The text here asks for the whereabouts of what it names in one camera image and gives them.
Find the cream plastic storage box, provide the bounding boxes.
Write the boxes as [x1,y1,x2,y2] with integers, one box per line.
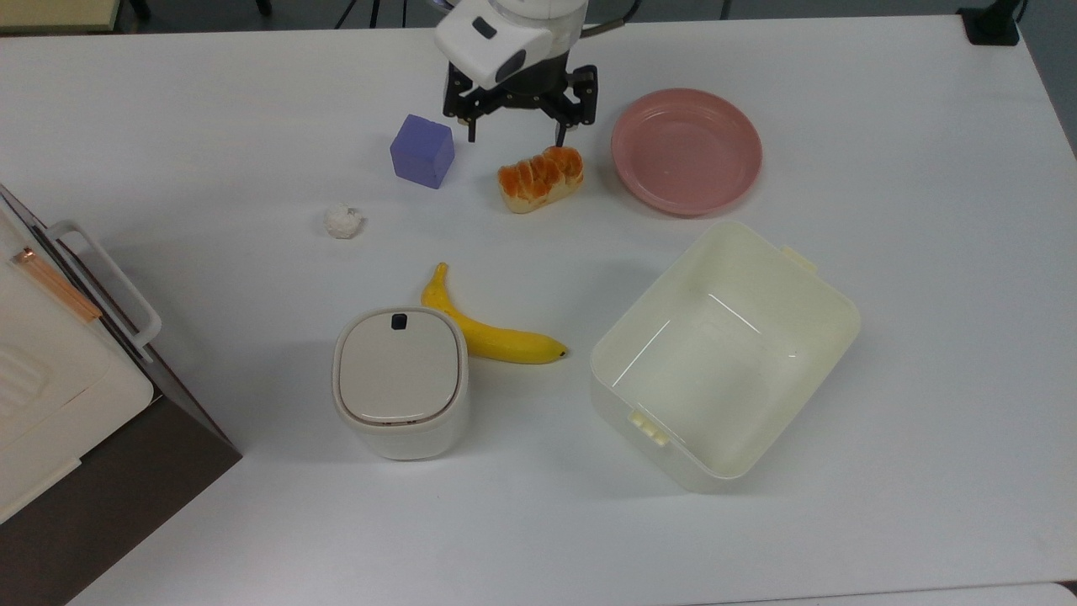
[0,202,157,524]

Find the cream lidded trash can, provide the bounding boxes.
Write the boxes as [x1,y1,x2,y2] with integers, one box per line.
[332,306,470,461]

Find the crumpled white paper ball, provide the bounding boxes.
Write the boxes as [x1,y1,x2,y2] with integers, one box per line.
[323,203,364,240]

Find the white toaster oven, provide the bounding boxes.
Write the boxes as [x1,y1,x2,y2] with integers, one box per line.
[0,183,243,606]

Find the orange strip tag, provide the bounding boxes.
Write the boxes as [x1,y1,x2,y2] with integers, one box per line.
[10,247,103,324]

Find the wooden side table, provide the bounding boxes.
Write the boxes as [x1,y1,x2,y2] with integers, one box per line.
[0,0,124,35]

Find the pink plate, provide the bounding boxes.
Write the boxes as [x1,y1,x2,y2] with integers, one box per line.
[611,88,764,217]

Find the yellow banana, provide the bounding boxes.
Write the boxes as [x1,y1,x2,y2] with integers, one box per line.
[421,263,569,365]

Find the white drawer handle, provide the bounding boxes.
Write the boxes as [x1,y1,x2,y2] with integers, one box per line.
[46,221,162,364]

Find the purple cube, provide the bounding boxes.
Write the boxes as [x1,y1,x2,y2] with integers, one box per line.
[390,114,456,189]

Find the black tripod legs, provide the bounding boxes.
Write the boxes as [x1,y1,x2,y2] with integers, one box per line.
[334,0,410,29]

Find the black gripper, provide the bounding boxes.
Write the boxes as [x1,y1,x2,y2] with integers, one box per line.
[443,57,599,148]

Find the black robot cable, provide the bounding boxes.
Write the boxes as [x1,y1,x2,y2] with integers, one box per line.
[579,0,644,39]

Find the cream plastic open bin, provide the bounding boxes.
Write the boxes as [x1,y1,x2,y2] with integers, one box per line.
[589,221,862,494]

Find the bread with orange topping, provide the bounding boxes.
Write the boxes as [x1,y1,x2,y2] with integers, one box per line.
[497,146,585,215]

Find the black clamp base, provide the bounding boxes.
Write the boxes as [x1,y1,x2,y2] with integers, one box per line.
[958,0,1026,46]

